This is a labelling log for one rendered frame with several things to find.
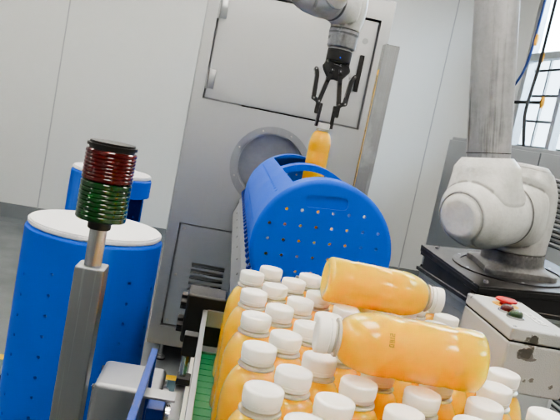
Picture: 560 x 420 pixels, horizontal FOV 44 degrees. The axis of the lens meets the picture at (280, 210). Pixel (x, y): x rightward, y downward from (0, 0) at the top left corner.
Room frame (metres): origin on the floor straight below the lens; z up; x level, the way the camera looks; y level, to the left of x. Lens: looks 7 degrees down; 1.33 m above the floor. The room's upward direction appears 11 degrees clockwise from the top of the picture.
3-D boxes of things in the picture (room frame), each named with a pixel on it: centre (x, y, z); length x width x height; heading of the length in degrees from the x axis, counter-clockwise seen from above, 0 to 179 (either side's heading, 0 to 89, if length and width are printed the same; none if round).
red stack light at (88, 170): (0.87, 0.22, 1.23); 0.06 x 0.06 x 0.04
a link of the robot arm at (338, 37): (2.14, -0.08, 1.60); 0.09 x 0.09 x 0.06
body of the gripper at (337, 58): (2.14, -0.08, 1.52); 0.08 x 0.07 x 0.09; 95
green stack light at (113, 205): (0.87, 0.22, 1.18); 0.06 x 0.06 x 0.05
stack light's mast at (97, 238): (0.87, 0.22, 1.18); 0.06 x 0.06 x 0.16
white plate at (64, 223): (1.45, 0.38, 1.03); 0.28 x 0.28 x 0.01
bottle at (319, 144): (2.13, -0.08, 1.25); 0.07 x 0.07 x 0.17
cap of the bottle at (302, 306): (0.99, -0.06, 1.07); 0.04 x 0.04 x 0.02
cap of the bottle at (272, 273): (1.16, -0.01, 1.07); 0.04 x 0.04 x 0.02
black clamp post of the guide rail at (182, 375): (1.05, 0.10, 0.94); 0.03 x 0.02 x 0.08; 5
